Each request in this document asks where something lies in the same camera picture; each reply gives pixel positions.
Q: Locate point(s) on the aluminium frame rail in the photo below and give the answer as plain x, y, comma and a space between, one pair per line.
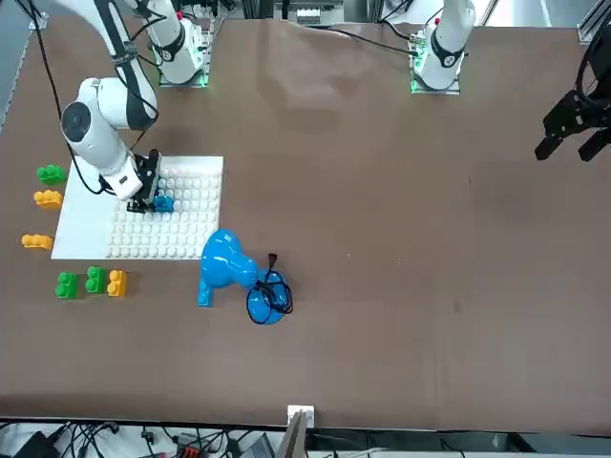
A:
592, 21

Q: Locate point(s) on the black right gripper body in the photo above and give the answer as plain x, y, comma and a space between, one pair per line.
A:
142, 174

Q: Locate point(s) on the white flat board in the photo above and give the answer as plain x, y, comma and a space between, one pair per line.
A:
81, 224

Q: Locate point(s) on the green two-stud block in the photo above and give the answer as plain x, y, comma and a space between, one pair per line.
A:
96, 280
67, 286

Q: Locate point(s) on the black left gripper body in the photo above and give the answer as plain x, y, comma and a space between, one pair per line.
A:
575, 112

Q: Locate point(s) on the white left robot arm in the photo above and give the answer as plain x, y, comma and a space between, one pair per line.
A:
448, 43

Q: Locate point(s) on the orange three-stud block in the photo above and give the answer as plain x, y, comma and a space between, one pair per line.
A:
48, 199
37, 241

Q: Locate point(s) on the blue desk lamp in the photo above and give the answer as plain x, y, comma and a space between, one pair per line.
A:
222, 260

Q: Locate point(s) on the aluminium frame post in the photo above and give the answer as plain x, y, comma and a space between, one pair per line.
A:
297, 434

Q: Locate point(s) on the blue three-stud block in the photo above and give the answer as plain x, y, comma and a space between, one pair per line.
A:
163, 204
205, 296

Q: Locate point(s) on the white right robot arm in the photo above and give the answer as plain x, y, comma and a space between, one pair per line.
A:
95, 129

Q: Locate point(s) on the orange two-stud block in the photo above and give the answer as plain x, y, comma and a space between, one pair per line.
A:
118, 284

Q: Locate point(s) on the white studded baseplate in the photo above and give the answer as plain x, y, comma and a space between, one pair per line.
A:
181, 229

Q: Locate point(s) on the green three-stud block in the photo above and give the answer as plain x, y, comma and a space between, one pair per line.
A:
51, 174

